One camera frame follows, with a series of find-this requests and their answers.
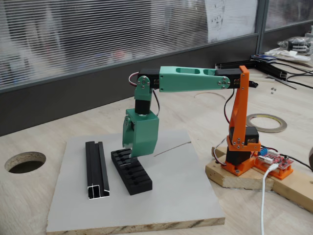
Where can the long wooden plank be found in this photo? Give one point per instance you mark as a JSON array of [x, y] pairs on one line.
[[296, 188]]

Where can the bundle of black white parts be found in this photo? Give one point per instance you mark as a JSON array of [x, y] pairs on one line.
[[297, 44]]

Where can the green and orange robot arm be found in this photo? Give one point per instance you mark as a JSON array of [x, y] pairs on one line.
[[185, 79]]

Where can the wooden wedge base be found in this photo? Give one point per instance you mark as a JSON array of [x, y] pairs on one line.
[[239, 181]]

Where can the dark aluminium profile rail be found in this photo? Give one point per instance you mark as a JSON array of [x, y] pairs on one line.
[[96, 169]]

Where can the black frame profiles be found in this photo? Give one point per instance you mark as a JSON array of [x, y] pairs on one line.
[[269, 68]]

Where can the small metal nuts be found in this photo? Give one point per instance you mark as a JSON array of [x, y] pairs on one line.
[[273, 89]]

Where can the black slotted holder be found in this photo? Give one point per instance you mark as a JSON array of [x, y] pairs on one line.
[[137, 176]]

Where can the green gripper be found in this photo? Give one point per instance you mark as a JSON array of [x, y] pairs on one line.
[[145, 133]]

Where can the red controller board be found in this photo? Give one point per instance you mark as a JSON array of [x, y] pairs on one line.
[[276, 157]]

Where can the white paper sheet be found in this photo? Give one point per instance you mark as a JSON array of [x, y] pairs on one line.
[[232, 19]]

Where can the stack of blue cards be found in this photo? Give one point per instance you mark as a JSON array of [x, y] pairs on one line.
[[264, 58]]

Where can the grey board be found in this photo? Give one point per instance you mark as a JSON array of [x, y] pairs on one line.
[[171, 195]]

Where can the grey tape roll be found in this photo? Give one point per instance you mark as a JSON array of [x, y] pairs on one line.
[[281, 126]]

